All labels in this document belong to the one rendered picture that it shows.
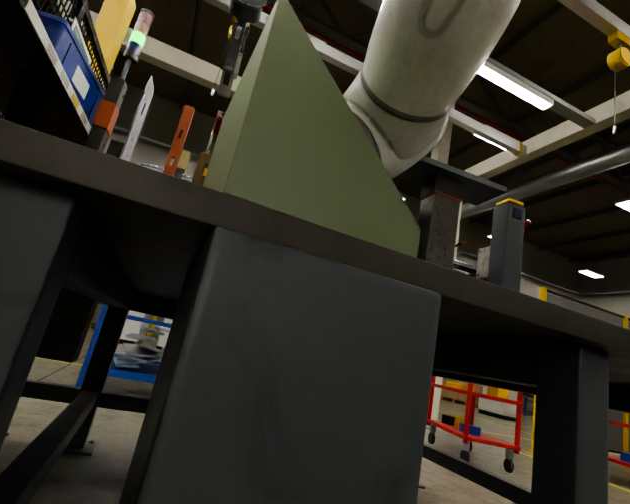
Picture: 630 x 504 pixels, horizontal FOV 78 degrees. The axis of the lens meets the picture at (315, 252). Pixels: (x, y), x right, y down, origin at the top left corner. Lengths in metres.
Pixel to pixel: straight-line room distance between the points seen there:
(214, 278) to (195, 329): 0.05
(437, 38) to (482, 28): 0.05
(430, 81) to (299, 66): 0.17
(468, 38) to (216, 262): 0.40
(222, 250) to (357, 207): 0.19
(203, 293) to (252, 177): 0.14
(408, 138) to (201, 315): 0.41
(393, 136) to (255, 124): 0.24
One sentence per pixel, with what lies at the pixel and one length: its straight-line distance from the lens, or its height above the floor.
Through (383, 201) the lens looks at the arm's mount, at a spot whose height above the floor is 0.76.
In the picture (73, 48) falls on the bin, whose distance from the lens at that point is 1.21.
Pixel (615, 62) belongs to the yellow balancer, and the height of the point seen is 3.02.
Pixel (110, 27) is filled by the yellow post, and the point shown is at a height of 1.77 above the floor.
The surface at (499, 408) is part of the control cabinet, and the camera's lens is 11.61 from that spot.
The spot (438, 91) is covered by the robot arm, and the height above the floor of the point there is 0.92.
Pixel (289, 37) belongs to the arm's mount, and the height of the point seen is 0.93.
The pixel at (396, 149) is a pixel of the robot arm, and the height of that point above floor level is 0.88.
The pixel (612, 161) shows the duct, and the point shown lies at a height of 6.81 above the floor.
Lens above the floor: 0.55
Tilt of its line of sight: 15 degrees up
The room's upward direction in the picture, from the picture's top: 12 degrees clockwise
